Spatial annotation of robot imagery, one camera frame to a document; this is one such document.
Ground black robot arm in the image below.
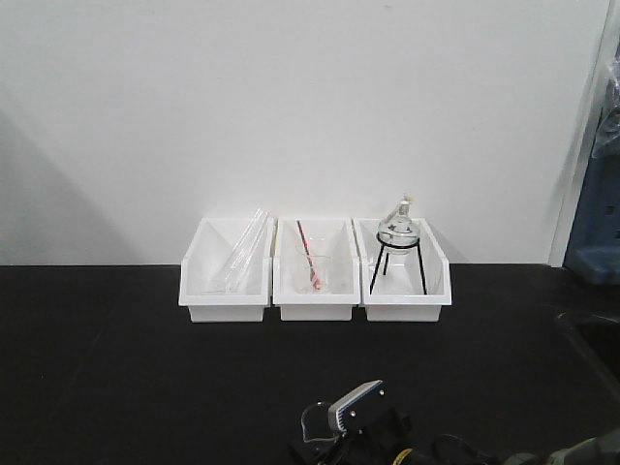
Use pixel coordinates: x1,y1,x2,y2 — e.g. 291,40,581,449
288,408,619,464

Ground glass alcohol lamp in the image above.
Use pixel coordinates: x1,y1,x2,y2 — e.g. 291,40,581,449
377,196,420,255

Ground red striped stirring rod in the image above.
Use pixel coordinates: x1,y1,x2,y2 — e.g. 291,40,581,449
296,220,323,292

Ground white plastic bin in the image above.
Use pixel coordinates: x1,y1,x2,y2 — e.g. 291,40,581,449
272,218,361,321
178,213,274,323
353,218,452,322

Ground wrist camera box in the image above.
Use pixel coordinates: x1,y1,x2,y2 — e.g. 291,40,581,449
327,380,386,434

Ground black wire tripod stand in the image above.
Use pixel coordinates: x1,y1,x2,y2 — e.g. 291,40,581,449
369,232,427,295

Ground clear glass beaker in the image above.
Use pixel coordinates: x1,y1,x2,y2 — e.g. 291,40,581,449
300,401,339,444

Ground middle white plastic bin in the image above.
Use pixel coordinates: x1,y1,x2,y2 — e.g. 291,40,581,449
272,218,361,321

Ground glass tubes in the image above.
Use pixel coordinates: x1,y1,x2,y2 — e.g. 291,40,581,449
219,208,269,293

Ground left white plastic bin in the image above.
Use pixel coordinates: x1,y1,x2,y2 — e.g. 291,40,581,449
178,213,274,323

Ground blue equipment at right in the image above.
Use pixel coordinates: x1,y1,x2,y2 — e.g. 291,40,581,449
564,59,619,286

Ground right white plastic bin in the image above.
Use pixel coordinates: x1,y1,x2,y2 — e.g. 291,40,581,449
353,218,452,322

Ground black sink basin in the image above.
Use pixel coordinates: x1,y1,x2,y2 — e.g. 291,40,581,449
556,311,619,398

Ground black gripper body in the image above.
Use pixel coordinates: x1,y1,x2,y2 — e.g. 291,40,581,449
288,409,434,464

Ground small beaker in bin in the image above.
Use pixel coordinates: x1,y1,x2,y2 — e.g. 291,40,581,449
294,237,331,295

